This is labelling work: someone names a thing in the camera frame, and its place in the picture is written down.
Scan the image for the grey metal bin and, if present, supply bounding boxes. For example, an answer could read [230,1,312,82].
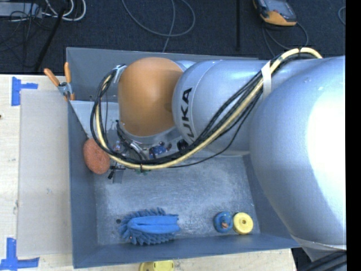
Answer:
[65,46,301,269]

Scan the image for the yellow ring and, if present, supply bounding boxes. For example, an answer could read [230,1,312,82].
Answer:
[232,212,254,235]

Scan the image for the blue chenille cleaning mitt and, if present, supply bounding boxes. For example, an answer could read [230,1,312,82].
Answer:
[117,207,181,246]

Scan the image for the orange round sponge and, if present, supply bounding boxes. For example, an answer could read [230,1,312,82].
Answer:
[82,138,111,176]

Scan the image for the blue ring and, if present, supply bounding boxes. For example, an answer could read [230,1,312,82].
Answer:
[213,211,235,234]

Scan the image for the pale flat board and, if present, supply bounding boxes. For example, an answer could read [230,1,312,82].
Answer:
[16,89,74,258]

